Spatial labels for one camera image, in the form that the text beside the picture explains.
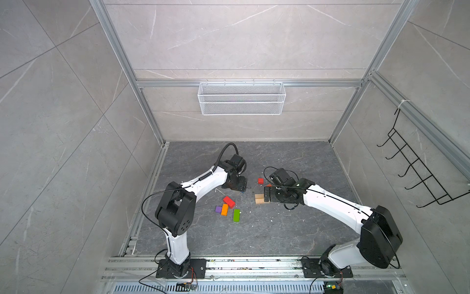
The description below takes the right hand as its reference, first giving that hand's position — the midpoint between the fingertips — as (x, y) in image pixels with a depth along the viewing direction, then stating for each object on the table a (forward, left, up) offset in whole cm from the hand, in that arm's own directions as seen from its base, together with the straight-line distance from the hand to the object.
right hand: (272, 194), depth 86 cm
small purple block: (-3, +26, -8) cm, 28 cm away
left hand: (+7, +16, -1) cm, 17 cm away
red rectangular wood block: (-1, +21, -6) cm, 22 cm away
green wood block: (-7, +17, -8) cm, 20 cm away
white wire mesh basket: (+48, +13, +21) cm, 54 cm away
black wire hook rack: (-14, -51, +23) cm, 57 cm away
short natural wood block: (+1, +6, -7) cm, 9 cm away
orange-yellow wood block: (-4, +23, -8) cm, 25 cm away
